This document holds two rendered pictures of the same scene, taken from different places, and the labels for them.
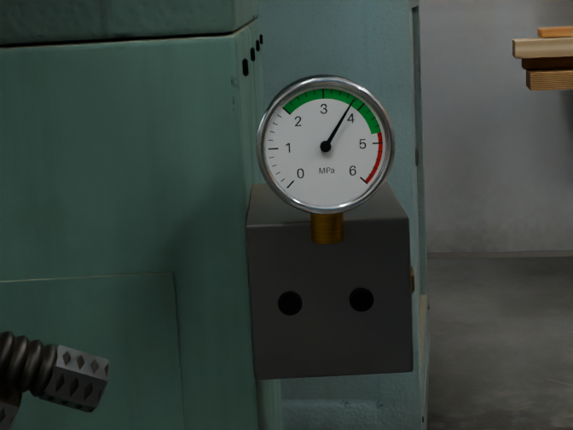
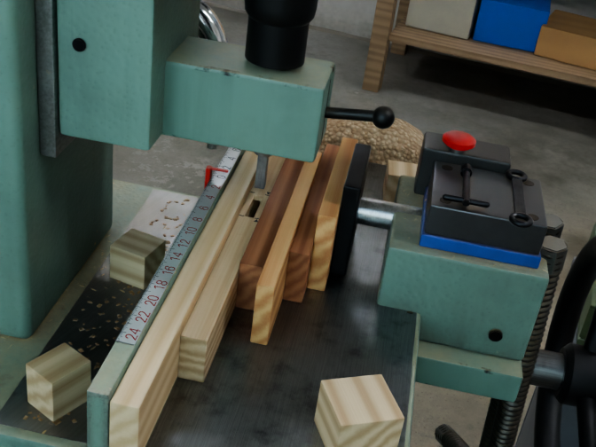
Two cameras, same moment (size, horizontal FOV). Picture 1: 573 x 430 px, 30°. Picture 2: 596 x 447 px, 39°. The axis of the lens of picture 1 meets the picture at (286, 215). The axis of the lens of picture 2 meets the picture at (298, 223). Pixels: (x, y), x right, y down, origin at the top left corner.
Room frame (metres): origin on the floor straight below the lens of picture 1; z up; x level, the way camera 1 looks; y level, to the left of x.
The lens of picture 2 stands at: (0.60, 0.93, 1.33)
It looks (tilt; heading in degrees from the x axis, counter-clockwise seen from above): 31 degrees down; 275
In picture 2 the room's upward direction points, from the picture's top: 8 degrees clockwise
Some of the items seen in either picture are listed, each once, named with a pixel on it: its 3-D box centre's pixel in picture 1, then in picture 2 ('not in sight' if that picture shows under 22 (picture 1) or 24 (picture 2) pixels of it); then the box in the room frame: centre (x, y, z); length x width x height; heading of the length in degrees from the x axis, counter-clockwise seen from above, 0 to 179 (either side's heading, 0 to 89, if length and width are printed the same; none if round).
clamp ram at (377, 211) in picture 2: not in sight; (382, 214); (0.59, 0.25, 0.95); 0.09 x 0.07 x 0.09; 90
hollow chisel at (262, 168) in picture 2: not in sight; (262, 162); (0.71, 0.24, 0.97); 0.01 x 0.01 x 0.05; 0
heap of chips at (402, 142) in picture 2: not in sight; (372, 130); (0.62, 0.00, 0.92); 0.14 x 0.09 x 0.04; 0
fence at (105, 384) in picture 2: not in sight; (215, 203); (0.75, 0.25, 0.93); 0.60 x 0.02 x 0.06; 90
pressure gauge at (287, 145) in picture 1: (325, 160); not in sight; (0.50, -0.02, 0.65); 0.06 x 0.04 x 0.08; 90
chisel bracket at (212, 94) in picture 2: not in sight; (247, 105); (0.73, 0.24, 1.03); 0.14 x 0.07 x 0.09; 0
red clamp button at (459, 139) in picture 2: not in sight; (458, 140); (0.54, 0.21, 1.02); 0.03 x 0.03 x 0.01
